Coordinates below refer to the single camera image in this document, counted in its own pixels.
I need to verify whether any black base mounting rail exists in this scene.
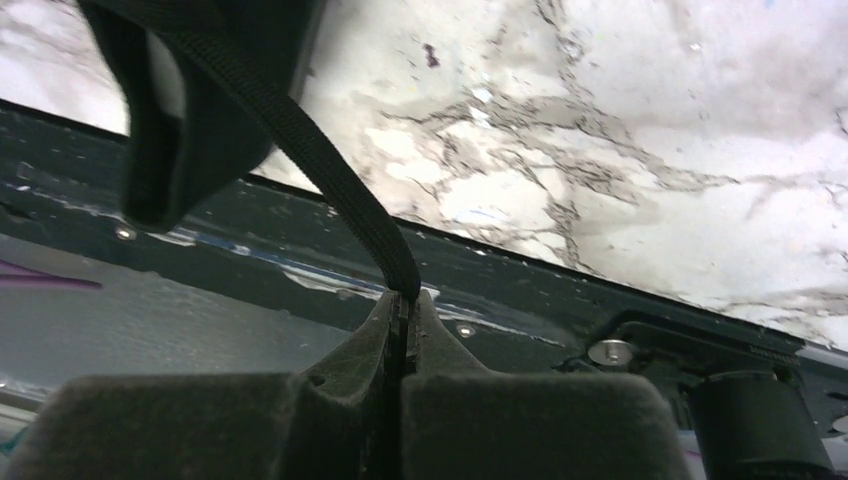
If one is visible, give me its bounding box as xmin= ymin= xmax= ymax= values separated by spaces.
xmin=1 ymin=102 xmax=847 ymax=435

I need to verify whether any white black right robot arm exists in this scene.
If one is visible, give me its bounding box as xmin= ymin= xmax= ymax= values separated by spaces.
xmin=279 ymin=292 xmax=836 ymax=479

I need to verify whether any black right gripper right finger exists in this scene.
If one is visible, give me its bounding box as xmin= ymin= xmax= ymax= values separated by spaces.
xmin=401 ymin=291 xmax=494 ymax=398

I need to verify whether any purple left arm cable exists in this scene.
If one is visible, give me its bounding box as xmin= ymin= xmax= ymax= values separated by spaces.
xmin=0 ymin=259 xmax=104 ymax=293

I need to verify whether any black canvas sneaker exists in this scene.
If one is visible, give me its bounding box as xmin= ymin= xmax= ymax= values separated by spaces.
xmin=79 ymin=1 xmax=325 ymax=232

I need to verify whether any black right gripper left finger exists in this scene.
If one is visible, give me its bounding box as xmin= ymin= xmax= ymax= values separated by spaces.
xmin=279 ymin=291 xmax=406 ymax=479

